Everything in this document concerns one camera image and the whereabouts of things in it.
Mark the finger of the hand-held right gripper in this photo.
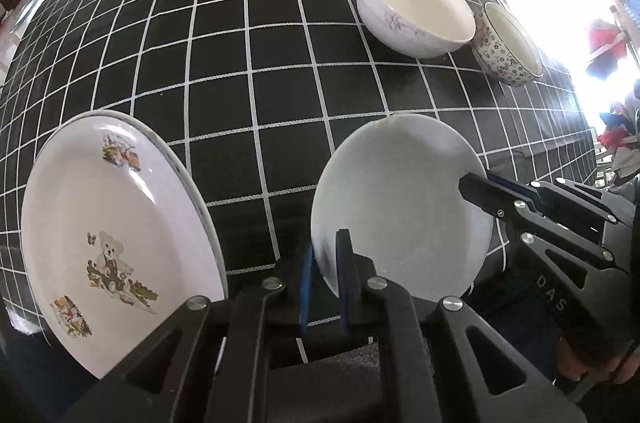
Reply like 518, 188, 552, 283
486, 169, 622, 245
459, 173, 617, 270

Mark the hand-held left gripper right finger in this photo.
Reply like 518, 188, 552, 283
335, 229, 590, 423

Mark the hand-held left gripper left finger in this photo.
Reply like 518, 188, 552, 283
65, 247, 316, 423

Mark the white bowl with pink flowers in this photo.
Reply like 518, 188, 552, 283
310, 113, 496, 304

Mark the white bear print plate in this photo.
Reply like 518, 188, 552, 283
21, 110, 230, 380

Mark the person's right hand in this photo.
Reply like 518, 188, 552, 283
557, 342, 640, 401

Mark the small dotted pattern bowl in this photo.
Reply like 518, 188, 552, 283
470, 2, 544, 88

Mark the red garment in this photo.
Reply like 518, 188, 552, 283
586, 19, 630, 78

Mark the white bowl with grey print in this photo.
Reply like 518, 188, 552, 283
356, 0, 477, 60

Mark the black white checked tablecloth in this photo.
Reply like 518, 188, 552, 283
0, 0, 598, 354

